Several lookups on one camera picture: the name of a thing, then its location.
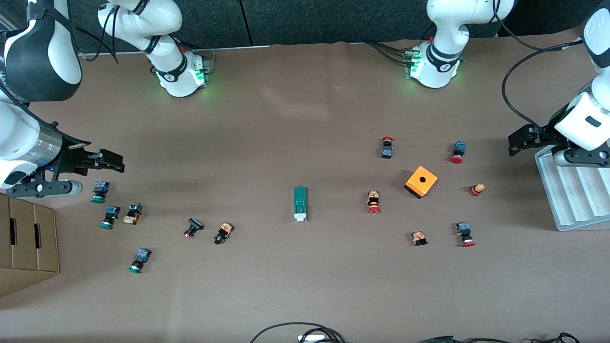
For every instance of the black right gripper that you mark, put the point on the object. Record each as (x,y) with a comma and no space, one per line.
(72,157)

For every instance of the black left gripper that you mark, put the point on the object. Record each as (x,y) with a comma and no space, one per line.
(537,135)

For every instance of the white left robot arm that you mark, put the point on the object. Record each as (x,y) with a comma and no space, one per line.
(441,28)

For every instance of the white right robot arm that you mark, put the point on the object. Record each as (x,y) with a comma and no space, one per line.
(19,138)

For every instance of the green button with blue block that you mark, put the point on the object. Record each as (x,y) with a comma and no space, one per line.
(111,213)
(141,256)
(100,188)

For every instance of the red button with blue block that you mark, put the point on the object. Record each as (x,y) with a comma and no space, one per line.
(463,227)
(459,147)

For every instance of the red and yellow knob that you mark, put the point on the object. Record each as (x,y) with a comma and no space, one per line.
(475,190)

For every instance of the white ridged plastic tray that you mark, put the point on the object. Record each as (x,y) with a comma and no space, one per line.
(576,200)

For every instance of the black square button red base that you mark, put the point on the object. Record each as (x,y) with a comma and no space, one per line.
(194,224)

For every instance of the brown cardboard box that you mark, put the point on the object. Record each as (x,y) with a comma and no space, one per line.
(28,238)

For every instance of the black button with orange block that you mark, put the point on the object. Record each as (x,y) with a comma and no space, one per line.
(225,230)

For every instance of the red button with black block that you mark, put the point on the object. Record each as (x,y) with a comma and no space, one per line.
(387,152)

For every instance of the small orange contact block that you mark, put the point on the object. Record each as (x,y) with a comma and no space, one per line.
(419,237)

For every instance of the red button with orange block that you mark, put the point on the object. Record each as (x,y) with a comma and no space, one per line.
(373,197)

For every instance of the brown paper table cover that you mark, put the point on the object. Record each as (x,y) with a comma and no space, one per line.
(305,286)

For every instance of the white plug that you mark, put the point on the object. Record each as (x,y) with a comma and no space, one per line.
(312,338)

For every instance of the orange button enclosure box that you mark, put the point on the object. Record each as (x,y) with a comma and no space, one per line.
(429,181)

